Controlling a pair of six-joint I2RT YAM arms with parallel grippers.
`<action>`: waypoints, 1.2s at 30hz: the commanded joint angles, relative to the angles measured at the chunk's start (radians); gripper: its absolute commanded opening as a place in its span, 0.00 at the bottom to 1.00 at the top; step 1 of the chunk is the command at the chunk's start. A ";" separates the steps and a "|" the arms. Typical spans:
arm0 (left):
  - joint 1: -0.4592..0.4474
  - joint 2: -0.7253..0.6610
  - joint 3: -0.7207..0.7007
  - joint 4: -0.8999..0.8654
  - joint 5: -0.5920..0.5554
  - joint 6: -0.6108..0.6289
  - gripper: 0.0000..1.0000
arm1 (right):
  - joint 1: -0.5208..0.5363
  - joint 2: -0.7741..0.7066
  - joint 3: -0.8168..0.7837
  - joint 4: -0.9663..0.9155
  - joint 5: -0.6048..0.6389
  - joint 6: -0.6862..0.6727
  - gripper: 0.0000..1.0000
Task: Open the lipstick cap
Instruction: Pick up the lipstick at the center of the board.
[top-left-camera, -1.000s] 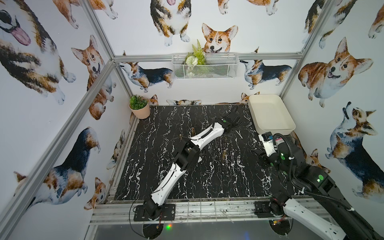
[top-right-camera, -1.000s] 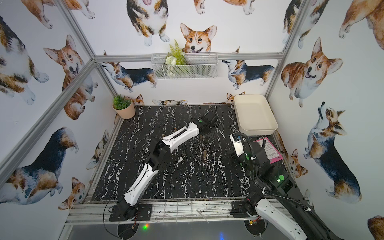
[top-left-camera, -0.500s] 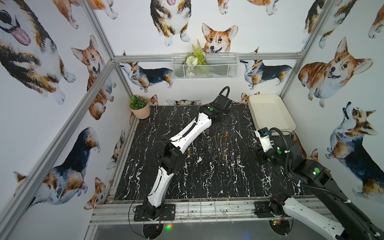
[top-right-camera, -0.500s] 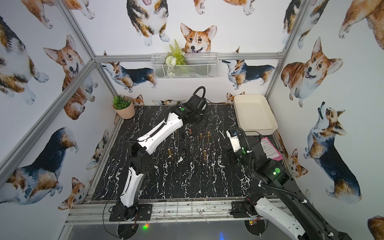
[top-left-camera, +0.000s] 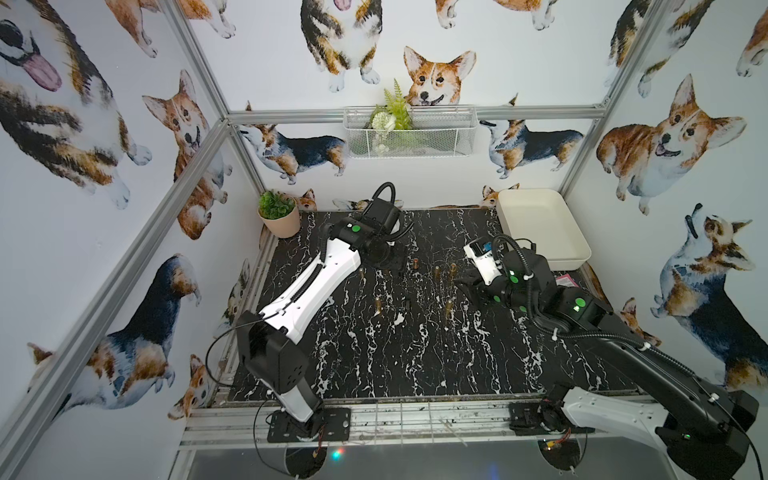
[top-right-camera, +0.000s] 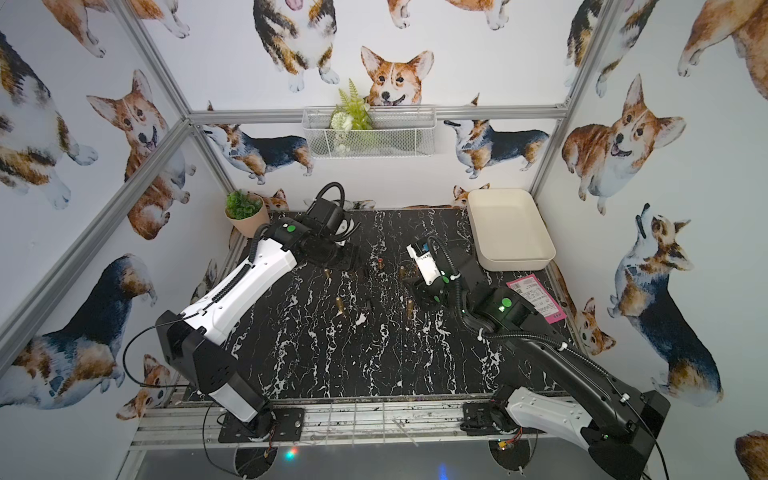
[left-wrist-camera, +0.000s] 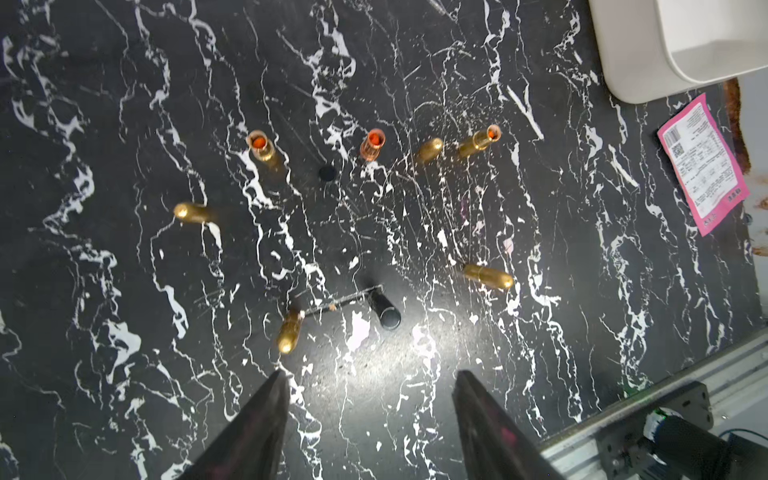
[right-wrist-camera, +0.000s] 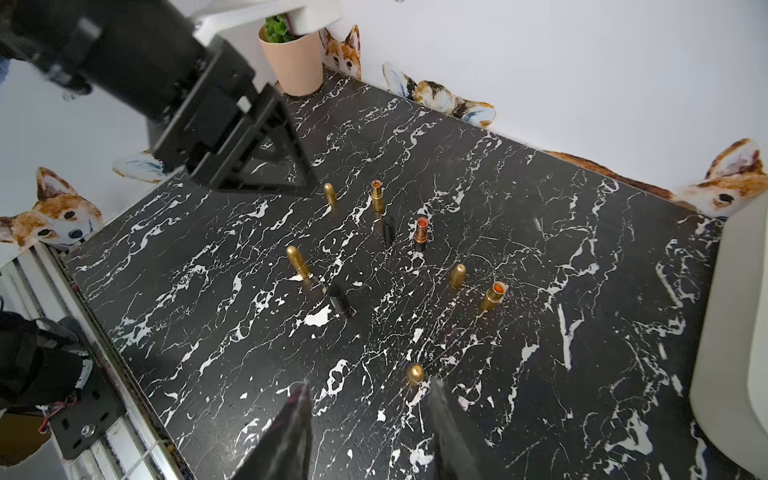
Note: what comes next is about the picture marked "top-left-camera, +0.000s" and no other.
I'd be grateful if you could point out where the cream rectangular tray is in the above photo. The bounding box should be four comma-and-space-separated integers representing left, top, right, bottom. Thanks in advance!
496, 189, 592, 271

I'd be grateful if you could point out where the green fern with white flower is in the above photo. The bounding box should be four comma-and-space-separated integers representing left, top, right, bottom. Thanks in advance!
368, 80, 413, 156

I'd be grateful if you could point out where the pink card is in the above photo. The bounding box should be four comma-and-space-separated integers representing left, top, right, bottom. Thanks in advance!
556, 274, 578, 287

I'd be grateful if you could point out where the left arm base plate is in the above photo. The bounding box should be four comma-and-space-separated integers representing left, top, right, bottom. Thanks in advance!
267, 408, 352, 444

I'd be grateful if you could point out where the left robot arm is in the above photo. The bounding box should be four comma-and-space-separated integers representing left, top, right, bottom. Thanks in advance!
234, 182, 413, 424

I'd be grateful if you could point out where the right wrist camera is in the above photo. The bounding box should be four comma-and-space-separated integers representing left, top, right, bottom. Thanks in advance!
464, 236, 502, 285

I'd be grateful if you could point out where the potted green plant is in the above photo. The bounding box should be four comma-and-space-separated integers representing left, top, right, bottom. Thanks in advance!
258, 190, 300, 239

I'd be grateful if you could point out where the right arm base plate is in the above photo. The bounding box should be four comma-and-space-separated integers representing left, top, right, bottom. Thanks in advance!
508, 402, 595, 436

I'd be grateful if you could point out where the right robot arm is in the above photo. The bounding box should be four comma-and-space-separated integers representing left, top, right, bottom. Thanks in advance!
454, 234, 758, 479

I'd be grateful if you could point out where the white wire basket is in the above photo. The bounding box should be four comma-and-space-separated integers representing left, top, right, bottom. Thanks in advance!
343, 106, 479, 158

